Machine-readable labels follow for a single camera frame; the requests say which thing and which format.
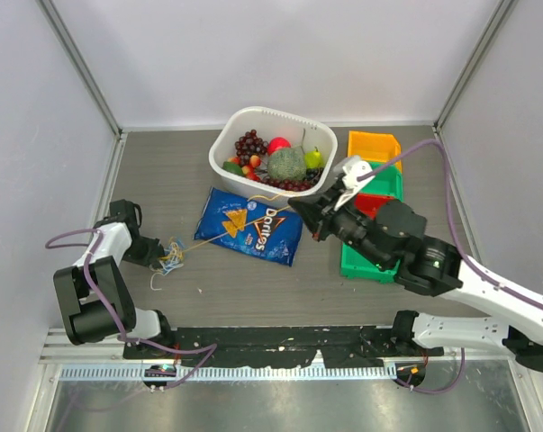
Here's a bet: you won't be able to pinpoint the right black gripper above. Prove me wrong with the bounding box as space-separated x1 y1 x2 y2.
291 180 392 269

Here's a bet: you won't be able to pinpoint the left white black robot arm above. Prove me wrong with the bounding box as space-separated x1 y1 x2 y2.
45 200 175 359

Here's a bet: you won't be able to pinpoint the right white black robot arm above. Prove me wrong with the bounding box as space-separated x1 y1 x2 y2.
288 191 543 373

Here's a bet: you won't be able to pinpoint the lower dark grape bunch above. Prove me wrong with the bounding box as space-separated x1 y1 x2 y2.
263 167 323 192

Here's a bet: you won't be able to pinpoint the blue Doritos chip bag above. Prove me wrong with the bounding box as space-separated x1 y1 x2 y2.
194 188 303 266

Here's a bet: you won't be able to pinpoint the green pear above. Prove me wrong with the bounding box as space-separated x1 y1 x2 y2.
303 148 323 169

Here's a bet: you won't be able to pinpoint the green netted melon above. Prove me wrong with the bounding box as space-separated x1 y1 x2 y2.
267 148 307 180

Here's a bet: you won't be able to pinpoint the red plastic bin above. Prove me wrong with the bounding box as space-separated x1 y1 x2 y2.
354 193 394 219

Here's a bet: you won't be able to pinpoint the white plastic fruit tub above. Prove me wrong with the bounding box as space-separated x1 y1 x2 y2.
208 106 338 207

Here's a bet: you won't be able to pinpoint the lower green plastic bin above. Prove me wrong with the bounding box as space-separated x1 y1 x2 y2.
339 242 399 284

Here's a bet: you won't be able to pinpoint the green plastic bin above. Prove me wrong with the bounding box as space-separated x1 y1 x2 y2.
361 166 403 201
339 242 399 284

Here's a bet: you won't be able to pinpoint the red yellow cherries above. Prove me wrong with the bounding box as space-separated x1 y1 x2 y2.
227 157 260 182

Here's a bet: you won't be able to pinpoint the red apple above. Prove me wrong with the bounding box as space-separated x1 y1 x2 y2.
267 137 291 156

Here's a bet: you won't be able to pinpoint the upper green plastic bin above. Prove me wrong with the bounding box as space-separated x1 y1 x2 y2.
361 166 403 201

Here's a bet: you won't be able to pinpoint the green lime fruit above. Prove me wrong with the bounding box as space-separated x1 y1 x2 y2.
222 161 244 176

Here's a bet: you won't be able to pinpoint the dark red grape bunch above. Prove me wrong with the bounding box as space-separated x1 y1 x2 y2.
234 130 268 157

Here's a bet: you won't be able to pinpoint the orange plastic bin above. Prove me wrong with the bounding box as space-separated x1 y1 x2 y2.
347 130 402 163

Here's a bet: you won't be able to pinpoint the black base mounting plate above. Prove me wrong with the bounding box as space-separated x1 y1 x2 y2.
122 325 443 368

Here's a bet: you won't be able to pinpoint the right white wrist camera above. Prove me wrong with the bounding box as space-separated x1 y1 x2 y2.
332 156 373 212

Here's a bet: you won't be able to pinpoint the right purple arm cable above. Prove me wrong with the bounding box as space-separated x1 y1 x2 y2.
358 138 543 395

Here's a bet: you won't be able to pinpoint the white slotted cable duct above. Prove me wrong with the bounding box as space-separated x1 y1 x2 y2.
59 363 396 383

